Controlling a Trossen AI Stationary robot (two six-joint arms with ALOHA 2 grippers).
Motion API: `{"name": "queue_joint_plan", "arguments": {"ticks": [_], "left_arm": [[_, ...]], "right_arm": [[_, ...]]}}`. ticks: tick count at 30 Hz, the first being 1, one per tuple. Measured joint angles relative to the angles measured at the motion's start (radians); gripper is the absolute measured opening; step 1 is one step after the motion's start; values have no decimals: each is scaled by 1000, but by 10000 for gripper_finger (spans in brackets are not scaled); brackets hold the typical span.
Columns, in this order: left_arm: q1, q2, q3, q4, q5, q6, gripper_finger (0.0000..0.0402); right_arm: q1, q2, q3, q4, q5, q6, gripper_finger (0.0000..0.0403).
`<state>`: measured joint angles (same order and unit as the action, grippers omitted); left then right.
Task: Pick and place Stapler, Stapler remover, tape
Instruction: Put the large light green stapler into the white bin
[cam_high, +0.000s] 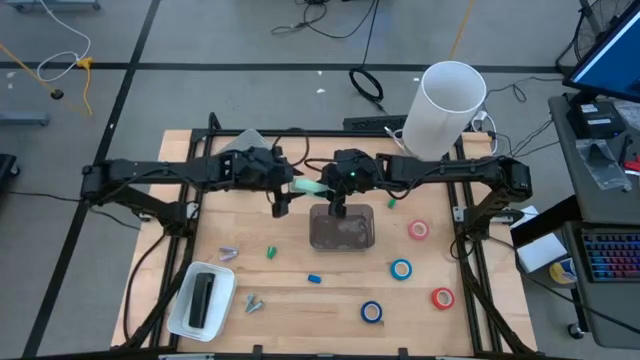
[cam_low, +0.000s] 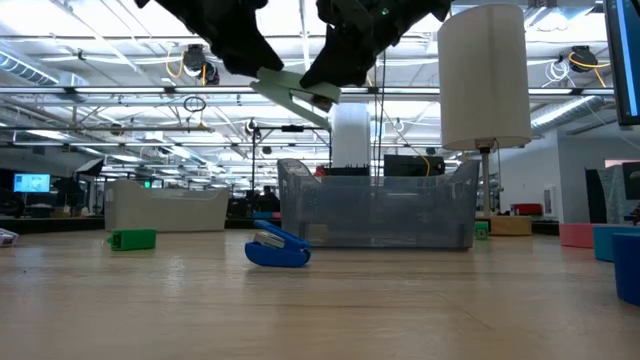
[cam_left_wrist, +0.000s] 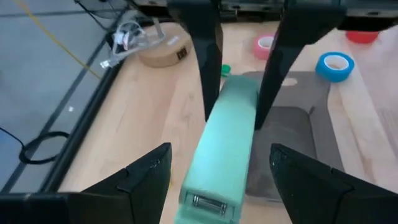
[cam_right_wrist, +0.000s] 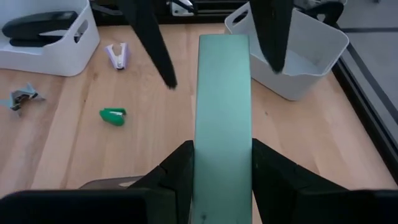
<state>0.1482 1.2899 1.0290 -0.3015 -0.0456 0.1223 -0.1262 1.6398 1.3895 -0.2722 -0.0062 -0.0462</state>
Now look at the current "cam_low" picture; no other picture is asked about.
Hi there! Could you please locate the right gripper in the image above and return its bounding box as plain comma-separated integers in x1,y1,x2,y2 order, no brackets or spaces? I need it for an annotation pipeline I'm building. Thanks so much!
299,0,454,89

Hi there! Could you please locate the mint green stapler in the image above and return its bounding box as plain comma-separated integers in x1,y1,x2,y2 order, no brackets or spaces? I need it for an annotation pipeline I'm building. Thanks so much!
249,67,342,132

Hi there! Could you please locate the pink tape roll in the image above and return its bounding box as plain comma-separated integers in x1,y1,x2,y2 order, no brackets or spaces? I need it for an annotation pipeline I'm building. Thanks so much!
558,222,597,250

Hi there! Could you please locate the dark blue tape roll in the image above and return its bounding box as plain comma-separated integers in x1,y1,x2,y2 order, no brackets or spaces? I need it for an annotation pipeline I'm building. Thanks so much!
611,231,640,307

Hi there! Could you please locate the blue mini stapler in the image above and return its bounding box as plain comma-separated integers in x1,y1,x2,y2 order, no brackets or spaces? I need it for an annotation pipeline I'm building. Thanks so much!
244,219,313,269

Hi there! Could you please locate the green mini stapler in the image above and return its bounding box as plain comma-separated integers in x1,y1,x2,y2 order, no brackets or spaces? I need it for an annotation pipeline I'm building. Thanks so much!
106,228,158,252

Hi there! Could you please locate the black power strip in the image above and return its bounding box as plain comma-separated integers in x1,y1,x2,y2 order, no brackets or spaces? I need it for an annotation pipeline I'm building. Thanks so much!
324,164,371,177

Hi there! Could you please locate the black equipment case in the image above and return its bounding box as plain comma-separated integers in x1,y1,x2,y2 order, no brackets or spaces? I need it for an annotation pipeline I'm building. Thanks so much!
383,154,446,177

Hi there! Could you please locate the white shade table lamp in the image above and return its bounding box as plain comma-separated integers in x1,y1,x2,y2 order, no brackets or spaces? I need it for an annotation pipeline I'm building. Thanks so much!
437,2,534,237

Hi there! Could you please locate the smoked transparent plastic bin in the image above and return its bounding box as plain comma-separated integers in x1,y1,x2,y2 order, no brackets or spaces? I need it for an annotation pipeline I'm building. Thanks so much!
276,158,481,251

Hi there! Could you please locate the light grey plastic bin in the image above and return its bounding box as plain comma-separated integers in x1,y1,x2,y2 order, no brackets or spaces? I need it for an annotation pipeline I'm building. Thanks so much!
103,178,231,233

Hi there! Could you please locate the red storage box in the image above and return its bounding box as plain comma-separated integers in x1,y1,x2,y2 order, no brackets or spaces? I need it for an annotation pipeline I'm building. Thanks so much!
509,202,544,217

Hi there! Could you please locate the background computer monitor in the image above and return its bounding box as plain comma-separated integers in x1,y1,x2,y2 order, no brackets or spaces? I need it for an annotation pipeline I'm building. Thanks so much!
13,173,51,194

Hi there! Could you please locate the black computer monitor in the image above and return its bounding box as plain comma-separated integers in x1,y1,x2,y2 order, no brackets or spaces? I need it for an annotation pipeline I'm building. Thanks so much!
602,0,640,127

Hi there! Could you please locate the ceiling cable reel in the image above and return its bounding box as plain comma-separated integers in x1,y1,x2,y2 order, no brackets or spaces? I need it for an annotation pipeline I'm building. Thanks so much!
182,43,220,86
568,45,612,89

